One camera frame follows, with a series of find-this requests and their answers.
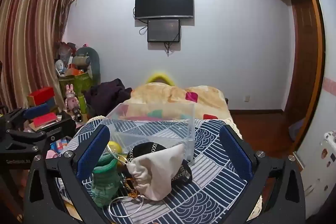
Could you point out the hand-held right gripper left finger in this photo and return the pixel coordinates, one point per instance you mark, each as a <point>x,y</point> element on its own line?
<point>92,154</point>

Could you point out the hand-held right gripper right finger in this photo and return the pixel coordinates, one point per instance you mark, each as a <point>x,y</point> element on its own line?
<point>236,154</point>

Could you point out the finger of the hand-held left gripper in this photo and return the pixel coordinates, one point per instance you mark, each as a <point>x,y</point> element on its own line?
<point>35,111</point>
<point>67,125</point>

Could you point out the green knitted pouch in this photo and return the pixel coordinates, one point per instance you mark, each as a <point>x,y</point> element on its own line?
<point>105,184</point>

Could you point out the clear plastic storage box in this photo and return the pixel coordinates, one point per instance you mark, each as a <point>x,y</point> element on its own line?
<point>157,132</point>

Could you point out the red flat book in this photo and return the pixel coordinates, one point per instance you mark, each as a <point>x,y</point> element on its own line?
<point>44,119</point>

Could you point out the red box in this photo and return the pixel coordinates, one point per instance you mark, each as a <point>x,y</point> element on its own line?
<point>40,95</point>

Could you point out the yellow ball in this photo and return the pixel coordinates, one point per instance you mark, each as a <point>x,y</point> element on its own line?
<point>115,147</point>

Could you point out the green cylinder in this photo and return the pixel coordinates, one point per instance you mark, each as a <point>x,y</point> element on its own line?
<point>83,104</point>

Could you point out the pink rabbit toy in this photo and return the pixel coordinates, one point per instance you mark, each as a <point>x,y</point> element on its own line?
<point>71,98</point>

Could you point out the green cardboard box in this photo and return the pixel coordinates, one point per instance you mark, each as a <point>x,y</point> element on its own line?
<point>76,83</point>

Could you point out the dark clothing pile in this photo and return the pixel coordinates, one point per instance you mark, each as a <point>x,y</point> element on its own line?
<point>107,98</point>

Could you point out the blue white patterned mat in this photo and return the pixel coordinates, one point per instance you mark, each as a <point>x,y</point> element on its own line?
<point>210,200</point>

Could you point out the striped brown curtain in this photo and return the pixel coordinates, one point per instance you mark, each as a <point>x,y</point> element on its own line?
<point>31,37</point>

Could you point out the beige patchwork blanket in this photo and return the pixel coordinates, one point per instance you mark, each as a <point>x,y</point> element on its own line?
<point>162,95</point>

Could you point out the white door with stickers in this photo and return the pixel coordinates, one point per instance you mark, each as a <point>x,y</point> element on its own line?
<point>321,108</point>

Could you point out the yellow pillow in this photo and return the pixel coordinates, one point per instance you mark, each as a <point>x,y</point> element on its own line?
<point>160,76</point>

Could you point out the wooden wardrobe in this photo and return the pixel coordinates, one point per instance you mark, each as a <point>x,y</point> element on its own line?
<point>302,56</point>

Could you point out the white wall socket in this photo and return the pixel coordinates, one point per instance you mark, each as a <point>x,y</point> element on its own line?
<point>246,98</point>

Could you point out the small wall monitor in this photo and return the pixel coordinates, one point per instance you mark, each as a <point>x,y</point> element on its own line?
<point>163,30</point>

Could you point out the large wall television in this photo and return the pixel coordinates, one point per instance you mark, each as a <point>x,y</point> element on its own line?
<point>164,3</point>

